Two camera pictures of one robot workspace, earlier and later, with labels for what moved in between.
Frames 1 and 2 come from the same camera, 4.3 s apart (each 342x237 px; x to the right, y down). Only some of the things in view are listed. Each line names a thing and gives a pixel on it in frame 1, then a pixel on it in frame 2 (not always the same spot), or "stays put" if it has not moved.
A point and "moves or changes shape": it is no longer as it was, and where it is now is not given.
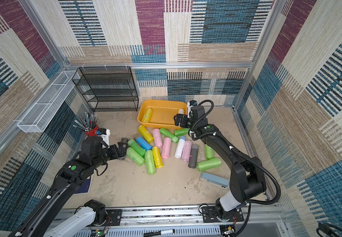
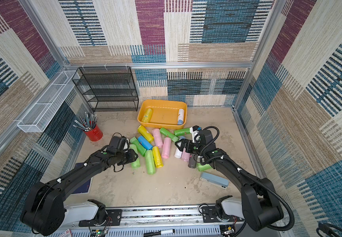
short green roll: [167, 133] stays put
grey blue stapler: [214, 180] stays put
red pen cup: [92, 133] stays put
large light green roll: [135, 157] moves or changes shape
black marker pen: [160, 232] stays put
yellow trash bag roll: [147, 115] stays put
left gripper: [113, 147] -> [133, 156]
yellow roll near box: [145, 134] stays put
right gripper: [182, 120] -> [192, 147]
